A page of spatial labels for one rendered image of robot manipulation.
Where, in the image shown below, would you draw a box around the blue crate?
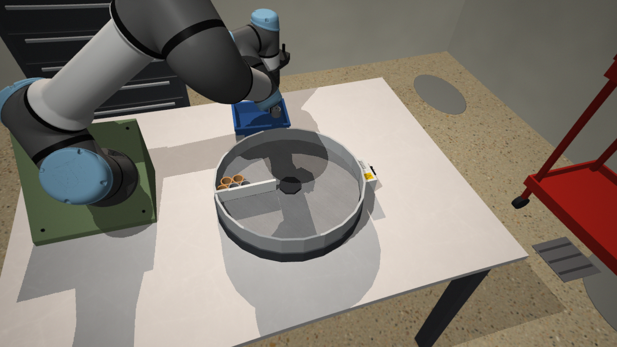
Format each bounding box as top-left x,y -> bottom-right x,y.
231,98 -> 291,141

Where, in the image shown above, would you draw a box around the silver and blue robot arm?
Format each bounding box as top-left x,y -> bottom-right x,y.
0,0 -> 282,207

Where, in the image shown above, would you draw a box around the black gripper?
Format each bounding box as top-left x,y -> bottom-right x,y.
261,43 -> 290,113

